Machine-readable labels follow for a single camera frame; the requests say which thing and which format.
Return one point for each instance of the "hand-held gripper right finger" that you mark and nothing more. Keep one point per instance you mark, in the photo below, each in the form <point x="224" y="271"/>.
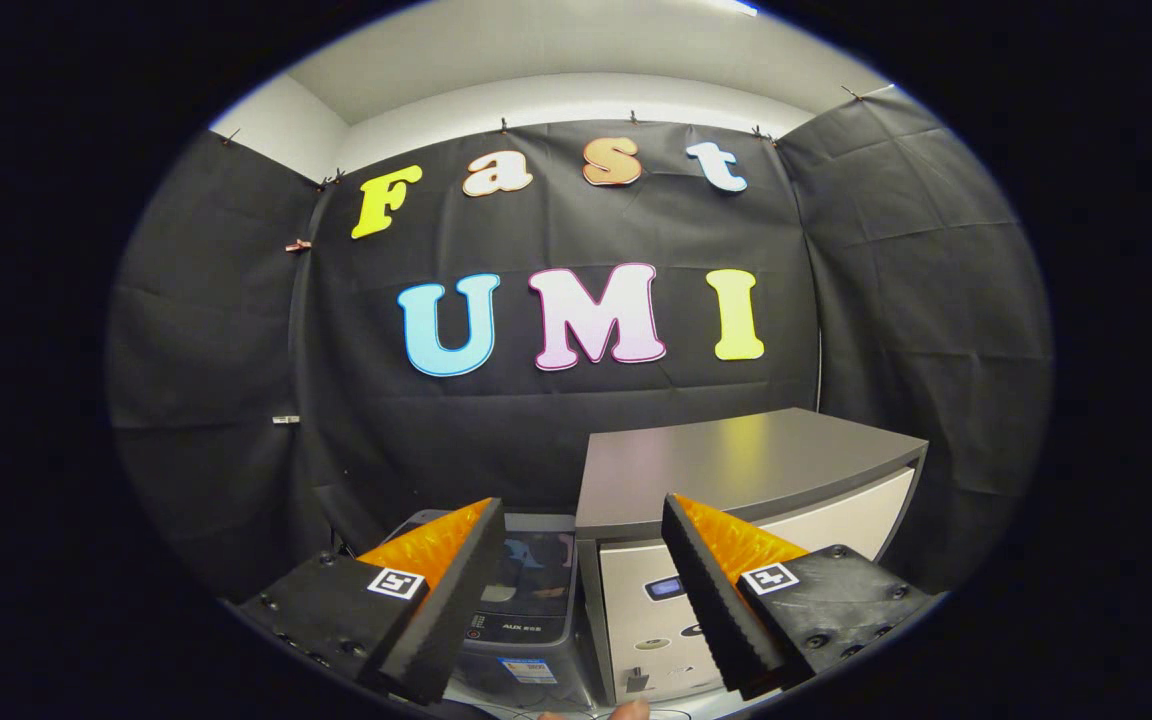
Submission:
<point x="711" y="605"/>

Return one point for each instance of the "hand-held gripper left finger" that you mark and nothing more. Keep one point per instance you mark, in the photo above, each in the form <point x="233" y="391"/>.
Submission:
<point x="456" y="605"/>

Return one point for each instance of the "grey and beige cabinet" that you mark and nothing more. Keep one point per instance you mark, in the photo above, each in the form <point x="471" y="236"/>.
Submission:
<point x="736" y="460"/>

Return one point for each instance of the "black backdrop cloth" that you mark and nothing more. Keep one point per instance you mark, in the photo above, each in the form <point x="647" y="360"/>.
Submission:
<point x="556" y="420"/>

